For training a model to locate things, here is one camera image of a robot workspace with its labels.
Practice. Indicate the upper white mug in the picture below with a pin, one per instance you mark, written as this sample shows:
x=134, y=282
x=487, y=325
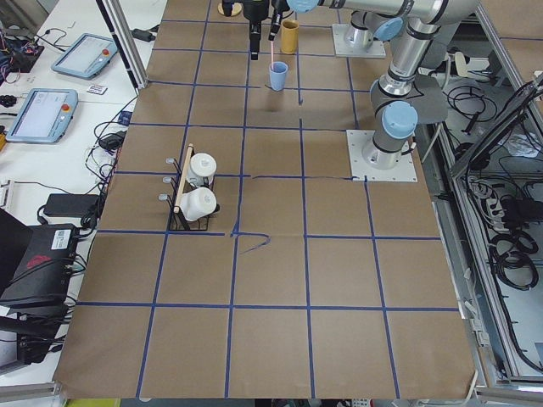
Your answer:
x=201, y=170

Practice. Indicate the lower white mug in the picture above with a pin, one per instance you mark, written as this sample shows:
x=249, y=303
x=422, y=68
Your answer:
x=198, y=203

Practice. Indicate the white mug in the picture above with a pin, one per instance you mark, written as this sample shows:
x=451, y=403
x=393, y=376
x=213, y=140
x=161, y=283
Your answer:
x=201, y=170
x=198, y=203

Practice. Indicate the black power adapter brick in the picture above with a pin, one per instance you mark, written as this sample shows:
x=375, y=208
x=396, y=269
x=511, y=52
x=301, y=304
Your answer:
x=70, y=205

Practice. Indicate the teach pendant tablet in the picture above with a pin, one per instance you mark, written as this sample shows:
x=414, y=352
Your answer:
x=86, y=57
x=44, y=116

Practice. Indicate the round wooden coaster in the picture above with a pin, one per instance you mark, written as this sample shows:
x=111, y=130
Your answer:
x=229, y=9

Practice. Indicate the light blue plastic cup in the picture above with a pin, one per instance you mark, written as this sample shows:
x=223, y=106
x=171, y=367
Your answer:
x=278, y=72

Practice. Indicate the black computer box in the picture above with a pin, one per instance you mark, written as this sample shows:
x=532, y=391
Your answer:
x=35, y=262

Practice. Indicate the aluminium frame post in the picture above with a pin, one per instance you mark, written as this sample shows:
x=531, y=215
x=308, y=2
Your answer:
x=118, y=28

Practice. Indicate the bamboo chopstick holder cylinder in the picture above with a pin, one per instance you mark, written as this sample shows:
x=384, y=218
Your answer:
x=289, y=36

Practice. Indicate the black wire mug rack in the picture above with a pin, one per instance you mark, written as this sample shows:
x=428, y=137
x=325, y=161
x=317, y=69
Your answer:
x=178, y=219

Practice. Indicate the lower teach pendant tablet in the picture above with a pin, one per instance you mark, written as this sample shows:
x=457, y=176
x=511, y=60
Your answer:
x=44, y=116

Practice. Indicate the wooden rack handle rod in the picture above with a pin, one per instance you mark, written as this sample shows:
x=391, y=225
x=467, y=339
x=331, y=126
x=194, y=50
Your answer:
x=182, y=178

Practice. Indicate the upper teach pendant tablet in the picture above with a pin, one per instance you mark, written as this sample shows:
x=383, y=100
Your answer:
x=86, y=57

